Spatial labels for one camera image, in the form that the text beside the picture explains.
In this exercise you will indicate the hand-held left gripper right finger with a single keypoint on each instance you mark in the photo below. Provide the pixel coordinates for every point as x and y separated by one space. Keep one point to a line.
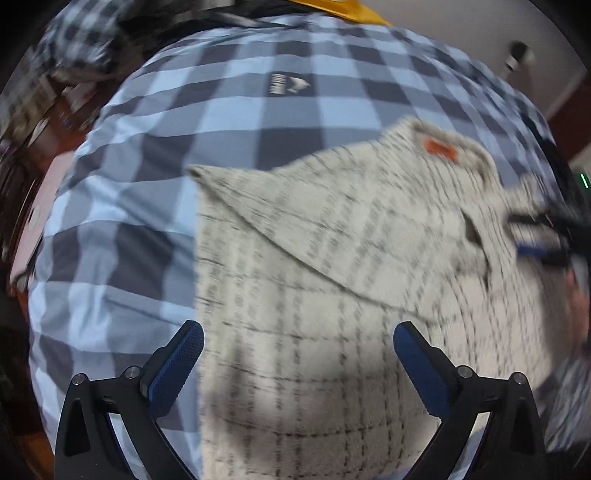
421 369

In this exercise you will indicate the brown wooden door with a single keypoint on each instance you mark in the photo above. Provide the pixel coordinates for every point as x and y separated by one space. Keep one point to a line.
570 120

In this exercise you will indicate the cream plaid jacket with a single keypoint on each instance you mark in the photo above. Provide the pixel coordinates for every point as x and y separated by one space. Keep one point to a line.
351 277

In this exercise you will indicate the person's right forearm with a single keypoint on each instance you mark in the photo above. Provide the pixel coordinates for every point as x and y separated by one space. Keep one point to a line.
581 304

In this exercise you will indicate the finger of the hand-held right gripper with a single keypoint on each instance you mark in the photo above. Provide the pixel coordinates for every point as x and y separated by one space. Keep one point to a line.
538 220
538 253

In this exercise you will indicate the white security camera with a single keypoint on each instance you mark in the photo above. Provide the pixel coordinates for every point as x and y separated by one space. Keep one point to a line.
519 53

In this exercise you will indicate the blue checked blanket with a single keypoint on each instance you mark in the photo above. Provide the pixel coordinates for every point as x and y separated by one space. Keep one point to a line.
152 198

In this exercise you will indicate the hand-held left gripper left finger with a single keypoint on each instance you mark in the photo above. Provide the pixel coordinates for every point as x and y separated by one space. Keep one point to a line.
175 364

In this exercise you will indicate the yellow cloth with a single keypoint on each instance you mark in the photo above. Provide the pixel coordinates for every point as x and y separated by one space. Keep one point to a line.
341 8

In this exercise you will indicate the checked duvet pile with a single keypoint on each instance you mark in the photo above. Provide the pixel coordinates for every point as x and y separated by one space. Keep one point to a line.
78 37

